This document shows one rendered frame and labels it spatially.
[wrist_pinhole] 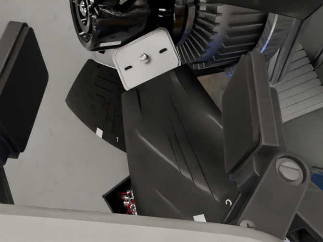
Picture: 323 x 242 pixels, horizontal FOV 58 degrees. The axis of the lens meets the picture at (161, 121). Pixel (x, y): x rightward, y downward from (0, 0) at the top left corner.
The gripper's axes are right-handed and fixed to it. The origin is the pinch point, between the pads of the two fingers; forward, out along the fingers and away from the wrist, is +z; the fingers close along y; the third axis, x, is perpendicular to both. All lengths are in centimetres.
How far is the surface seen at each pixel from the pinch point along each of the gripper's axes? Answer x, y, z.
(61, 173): -167, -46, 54
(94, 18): -16.9, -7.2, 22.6
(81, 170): -161, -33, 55
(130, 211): -68, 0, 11
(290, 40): -48, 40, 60
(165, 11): -18.8, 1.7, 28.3
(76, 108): -50, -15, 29
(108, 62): -31.6, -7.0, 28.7
